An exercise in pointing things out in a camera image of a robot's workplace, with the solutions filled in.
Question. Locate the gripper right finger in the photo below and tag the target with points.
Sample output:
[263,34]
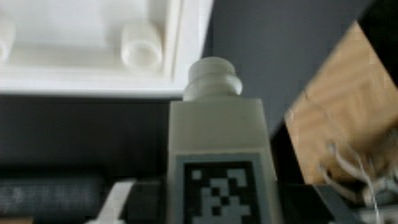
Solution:
[343,215]

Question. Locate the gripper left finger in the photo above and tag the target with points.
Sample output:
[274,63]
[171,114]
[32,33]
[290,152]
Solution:
[109,215]

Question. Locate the white leg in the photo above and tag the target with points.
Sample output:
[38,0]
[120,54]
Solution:
[221,173]

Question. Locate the white square table top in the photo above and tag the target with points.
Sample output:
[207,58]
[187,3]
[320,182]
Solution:
[100,48]

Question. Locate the wooden board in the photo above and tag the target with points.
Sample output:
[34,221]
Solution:
[342,122]

